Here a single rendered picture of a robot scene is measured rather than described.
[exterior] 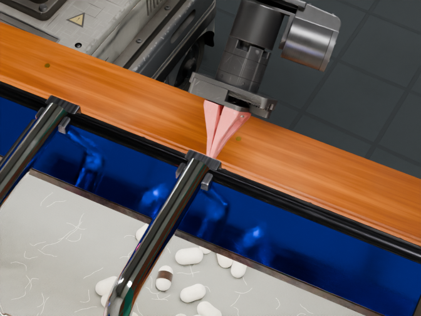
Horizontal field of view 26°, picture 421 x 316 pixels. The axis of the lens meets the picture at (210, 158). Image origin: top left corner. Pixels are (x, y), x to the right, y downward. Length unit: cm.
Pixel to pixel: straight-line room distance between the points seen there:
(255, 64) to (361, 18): 143
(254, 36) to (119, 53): 84
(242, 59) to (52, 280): 38
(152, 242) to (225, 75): 39
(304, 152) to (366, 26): 127
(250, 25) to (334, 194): 27
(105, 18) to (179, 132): 60
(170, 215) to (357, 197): 49
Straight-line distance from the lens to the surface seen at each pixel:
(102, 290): 118
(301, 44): 112
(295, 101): 232
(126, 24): 191
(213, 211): 84
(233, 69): 112
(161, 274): 118
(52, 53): 141
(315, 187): 124
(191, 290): 117
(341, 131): 227
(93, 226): 124
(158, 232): 79
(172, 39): 206
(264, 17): 112
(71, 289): 120
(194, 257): 119
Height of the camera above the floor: 180
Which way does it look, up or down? 55 degrees down
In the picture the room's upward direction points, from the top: straight up
